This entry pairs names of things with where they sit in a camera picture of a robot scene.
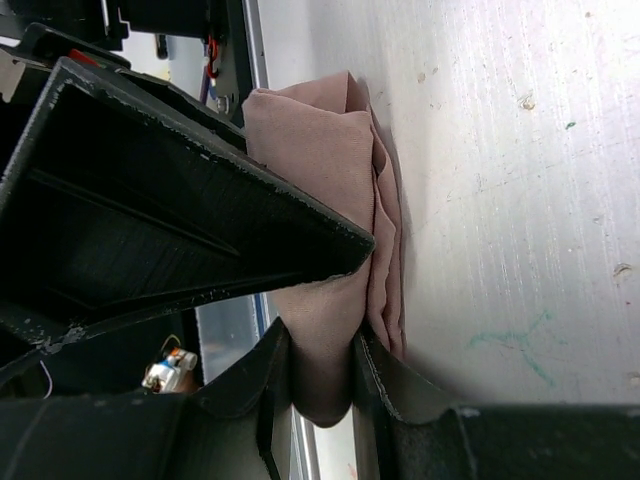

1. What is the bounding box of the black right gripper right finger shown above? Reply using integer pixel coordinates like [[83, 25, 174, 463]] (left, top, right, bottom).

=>
[[352, 332, 639, 479]]

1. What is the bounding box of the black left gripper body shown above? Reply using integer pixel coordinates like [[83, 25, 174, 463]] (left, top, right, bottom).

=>
[[1, 23, 247, 150]]

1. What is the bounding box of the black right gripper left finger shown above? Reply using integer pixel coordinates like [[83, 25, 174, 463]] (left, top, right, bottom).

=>
[[1, 320, 291, 479]]

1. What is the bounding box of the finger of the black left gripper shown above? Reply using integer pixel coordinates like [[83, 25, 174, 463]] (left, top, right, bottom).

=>
[[1, 57, 374, 350]]

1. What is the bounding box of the pink underwear cream waistband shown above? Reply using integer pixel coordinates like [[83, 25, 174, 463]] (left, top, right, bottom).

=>
[[243, 72, 406, 428]]

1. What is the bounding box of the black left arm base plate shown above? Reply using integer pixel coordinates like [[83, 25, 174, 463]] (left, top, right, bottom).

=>
[[204, 1, 259, 128]]

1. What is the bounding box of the aluminium table frame rail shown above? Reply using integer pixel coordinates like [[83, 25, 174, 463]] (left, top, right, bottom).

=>
[[164, 0, 341, 480]]

